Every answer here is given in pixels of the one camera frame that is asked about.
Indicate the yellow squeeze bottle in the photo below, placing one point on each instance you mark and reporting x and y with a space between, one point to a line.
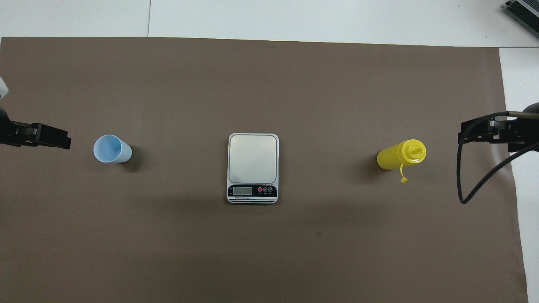
393 158

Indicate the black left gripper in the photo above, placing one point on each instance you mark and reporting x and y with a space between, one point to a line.
12 134

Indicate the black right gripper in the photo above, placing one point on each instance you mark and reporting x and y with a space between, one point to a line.
522 130

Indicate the light blue plastic cup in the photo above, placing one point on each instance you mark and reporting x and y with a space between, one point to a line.
110 148

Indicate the silver digital kitchen scale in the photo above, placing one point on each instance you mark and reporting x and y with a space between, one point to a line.
252 158

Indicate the grey metal device box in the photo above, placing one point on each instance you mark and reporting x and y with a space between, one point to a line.
526 12

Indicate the brown paper table mat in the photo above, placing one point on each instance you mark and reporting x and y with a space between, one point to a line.
294 84

